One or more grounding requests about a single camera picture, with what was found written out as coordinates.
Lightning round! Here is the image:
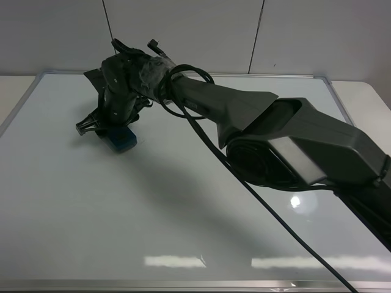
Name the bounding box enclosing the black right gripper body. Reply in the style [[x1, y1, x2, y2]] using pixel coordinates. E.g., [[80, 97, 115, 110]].
[[90, 105, 141, 129]]

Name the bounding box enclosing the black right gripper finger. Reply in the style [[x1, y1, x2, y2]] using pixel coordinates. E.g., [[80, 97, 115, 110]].
[[95, 129, 111, 140], [76, 114, 100, 136]]

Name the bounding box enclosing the blue board eraser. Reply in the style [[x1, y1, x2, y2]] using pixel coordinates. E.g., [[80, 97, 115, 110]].
[[106, 126, 137, 153]]

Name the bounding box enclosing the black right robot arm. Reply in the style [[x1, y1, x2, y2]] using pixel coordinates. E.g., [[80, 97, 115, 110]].
[[76, 49, 390, 241]]

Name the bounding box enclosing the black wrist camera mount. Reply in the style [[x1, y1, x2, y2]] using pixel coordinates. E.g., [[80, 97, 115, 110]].
[[83, 68, 107, 94]]

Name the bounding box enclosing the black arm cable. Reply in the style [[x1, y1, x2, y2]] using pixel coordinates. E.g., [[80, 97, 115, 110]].
[[110, 38, 357, 293]]

